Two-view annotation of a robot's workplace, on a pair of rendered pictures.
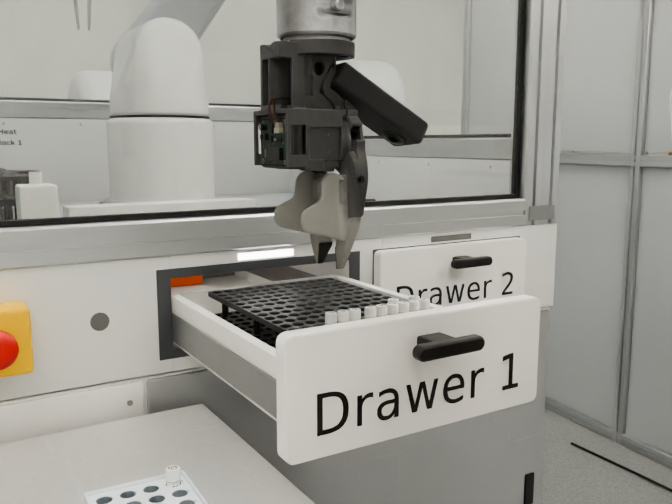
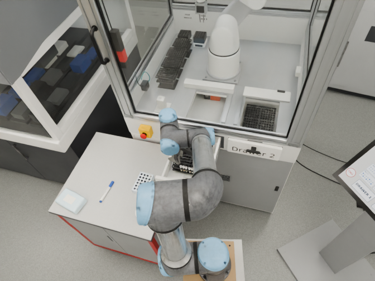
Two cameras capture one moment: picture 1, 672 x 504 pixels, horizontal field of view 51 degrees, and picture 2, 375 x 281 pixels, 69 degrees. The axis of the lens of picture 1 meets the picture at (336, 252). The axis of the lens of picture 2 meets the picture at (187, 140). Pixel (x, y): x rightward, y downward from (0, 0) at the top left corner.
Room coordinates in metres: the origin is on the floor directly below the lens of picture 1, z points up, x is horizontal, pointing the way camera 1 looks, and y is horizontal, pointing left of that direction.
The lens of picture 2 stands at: (0.27, -0.65, 2.15)
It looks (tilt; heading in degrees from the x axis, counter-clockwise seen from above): 53 degrees down; 54
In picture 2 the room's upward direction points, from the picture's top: 8 degrees counter-clockwise
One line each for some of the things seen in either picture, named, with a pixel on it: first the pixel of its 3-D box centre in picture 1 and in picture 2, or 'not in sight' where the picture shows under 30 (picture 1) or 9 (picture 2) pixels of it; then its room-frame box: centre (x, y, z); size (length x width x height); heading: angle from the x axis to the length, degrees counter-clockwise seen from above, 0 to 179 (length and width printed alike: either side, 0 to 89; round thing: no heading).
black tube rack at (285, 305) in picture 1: (314, 327); (193, 156); (0.79, 0.02, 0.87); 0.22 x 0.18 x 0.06; 31
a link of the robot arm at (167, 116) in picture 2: not in sight; (168, 121); (0.68, 0.02, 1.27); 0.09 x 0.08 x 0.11; 51
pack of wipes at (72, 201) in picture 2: not in sight; (71, 200); (0.14, 0.34, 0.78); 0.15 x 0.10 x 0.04; 109
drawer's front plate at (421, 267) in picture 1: (454, 279); (253, 149); (1.06, -0.18, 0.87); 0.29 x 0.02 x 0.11; 121
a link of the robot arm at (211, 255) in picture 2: not in sight; (211, 256); (0.46, -0.45, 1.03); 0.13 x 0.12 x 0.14; 141
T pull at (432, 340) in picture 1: (440, 344); not in sight; (0.60, -0.09, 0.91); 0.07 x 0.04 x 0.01; 121
